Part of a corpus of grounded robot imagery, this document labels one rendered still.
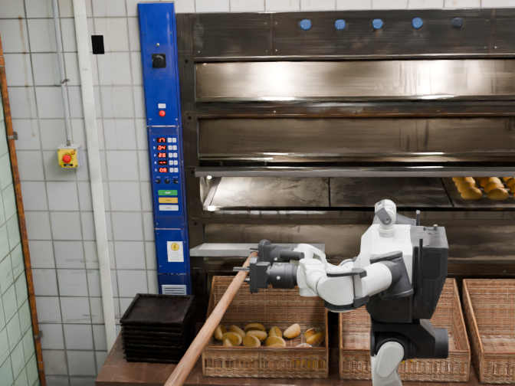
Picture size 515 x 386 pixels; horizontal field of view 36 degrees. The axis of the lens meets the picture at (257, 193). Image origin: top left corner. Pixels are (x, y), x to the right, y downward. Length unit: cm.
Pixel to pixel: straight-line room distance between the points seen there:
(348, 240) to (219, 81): 97
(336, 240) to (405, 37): 100
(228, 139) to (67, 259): 103
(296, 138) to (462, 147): 75
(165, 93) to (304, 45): 66
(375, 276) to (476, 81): 140
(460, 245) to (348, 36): 111
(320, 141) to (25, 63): 139
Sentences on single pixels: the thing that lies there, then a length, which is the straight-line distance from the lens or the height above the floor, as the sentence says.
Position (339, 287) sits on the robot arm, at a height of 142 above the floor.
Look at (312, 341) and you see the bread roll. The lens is 368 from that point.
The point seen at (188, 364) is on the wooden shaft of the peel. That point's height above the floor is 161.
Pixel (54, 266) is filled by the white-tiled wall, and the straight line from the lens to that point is 403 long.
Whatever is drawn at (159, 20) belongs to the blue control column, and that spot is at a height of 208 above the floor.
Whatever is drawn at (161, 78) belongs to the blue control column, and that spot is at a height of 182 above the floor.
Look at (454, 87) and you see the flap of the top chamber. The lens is 357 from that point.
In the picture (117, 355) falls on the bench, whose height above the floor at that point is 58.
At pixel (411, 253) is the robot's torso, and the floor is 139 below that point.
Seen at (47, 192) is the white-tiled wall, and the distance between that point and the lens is 389.
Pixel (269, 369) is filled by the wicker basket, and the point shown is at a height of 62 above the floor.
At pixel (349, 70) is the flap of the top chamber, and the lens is 353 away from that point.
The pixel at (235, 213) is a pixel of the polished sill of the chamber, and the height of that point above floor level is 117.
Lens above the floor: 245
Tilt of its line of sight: 19 degrees down
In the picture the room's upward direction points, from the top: 2 degrees counter-clockwise
